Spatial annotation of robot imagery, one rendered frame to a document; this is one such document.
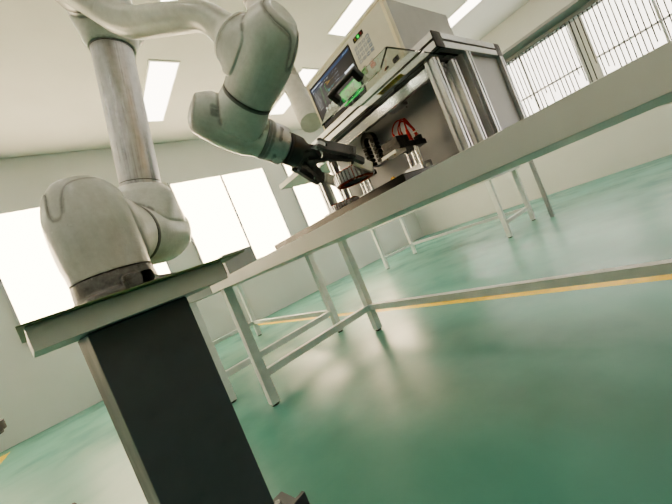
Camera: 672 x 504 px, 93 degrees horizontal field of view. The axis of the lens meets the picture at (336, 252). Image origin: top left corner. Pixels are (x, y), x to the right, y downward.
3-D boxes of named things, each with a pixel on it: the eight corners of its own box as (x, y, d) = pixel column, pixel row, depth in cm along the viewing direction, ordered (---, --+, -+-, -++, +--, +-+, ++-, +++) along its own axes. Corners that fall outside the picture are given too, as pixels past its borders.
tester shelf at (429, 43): (437, 45, 85) (430, 29, 85) (307, 160, 139) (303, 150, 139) (503, 56, 112) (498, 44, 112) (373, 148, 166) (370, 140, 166)
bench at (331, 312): (227, 409, 200) (180, 298, 199) (173, 381, 346) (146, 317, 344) (349, 328, 268) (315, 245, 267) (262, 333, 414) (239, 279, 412)
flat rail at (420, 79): (434, 73, 87) (430, 63, 87) (315, 170, 136) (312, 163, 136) (437, 73, 88) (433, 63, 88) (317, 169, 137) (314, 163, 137)
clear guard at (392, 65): (380, 69, 71) (370, 43, 71) (321, 126, 90) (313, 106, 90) (453, 73, 91) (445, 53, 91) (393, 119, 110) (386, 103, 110)
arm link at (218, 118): (254, 170, 73) (278, 122, 65) (180, 145, 65) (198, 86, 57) (251, 142, 79) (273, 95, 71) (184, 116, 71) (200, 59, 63)
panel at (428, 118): (498, 146, 96) (460, 52, 95) (358, 215, 148) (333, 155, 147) (500, 146, 96) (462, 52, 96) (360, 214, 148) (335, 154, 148)
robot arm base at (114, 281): (99, 301, 54) (86, 270, 54) (58, 326, 66) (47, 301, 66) (193, 271, 70) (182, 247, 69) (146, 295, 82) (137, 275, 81)
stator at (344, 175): (354, 176, 79) (349, 162, 79) (329, 193, 88) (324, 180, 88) (383, 170, 86) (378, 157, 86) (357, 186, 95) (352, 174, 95)
